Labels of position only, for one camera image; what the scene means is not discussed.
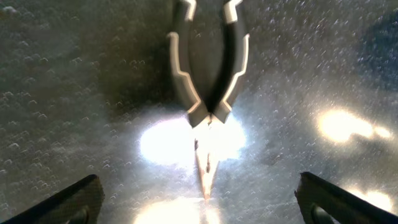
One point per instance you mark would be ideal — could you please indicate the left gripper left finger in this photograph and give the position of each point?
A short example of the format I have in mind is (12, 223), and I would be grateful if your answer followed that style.
(77, 202)

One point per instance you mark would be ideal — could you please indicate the black and white pliers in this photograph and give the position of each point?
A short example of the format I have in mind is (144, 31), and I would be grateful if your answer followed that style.
(183, 81)

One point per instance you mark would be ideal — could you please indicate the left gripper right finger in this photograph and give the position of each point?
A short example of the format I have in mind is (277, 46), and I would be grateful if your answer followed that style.
(329, 202)

